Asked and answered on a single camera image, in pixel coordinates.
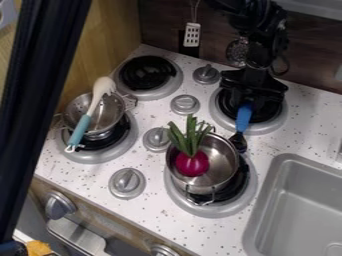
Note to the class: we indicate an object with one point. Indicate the blue spoon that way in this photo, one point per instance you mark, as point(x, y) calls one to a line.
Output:
point(244, 116)

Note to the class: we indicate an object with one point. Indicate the toy stove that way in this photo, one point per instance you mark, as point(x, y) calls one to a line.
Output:
point(185, 105)

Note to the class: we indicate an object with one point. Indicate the toy sink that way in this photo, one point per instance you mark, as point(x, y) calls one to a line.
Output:
point(302, 206)

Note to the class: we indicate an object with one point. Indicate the red toy radish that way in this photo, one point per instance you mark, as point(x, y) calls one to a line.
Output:
point(192, 163)

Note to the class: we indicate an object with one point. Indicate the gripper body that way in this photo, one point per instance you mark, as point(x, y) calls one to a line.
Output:
point(251, 83)

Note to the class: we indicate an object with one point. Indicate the silver pot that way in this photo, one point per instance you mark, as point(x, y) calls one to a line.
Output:
point(220, 160)

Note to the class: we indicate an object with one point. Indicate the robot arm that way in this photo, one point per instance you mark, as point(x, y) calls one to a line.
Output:
point(256, 20)

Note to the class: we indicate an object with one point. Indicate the silver strainer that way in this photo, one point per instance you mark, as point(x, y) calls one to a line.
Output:
point(109, 113)

